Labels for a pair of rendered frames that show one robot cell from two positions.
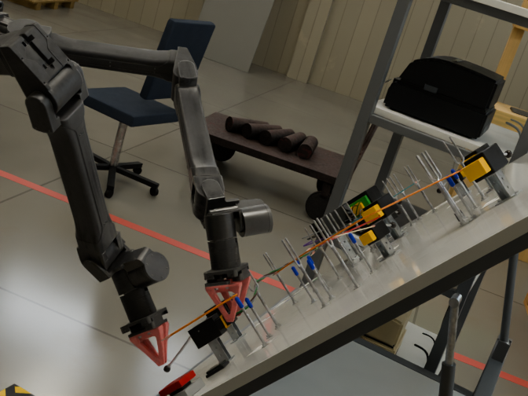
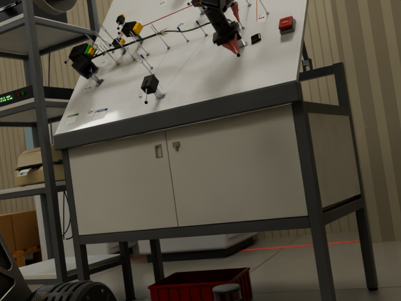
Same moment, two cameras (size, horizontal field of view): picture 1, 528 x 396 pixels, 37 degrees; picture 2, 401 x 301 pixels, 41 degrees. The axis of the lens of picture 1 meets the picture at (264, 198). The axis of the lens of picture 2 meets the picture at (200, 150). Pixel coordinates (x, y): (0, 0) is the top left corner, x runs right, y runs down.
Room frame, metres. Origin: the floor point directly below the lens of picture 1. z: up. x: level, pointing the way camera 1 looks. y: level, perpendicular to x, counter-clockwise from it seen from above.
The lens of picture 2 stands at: (1.13, 2.05, 0.59)
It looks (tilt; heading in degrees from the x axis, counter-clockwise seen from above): 3 degrees up; 282
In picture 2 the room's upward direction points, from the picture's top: 8 degrees counter-clockwise
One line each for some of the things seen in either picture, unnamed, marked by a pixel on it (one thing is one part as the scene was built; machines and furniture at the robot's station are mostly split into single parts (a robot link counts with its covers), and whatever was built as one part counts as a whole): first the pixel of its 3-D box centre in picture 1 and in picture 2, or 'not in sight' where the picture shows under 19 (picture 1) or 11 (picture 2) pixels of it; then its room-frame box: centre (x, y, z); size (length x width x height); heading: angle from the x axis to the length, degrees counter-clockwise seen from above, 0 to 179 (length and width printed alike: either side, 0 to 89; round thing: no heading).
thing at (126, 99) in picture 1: (133, 98); not in sight; (4.99, 1.00, 0.59); 0.69 x 0.65 x 1.18; 86
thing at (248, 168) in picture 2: not in sight; (231, 169); (1.44, 0.06, 0.60); 0.55 x 0.03 x 0.39; 161
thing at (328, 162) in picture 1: (290, 125); not in sight; (5.85, -0.03, 0.54); 1.35 x 0.78 x 1.08; 81
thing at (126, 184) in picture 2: not in sight; (120, 185); (1.96, -0.12, 0.60); 0.55 x 0.02 x 0.39; 161
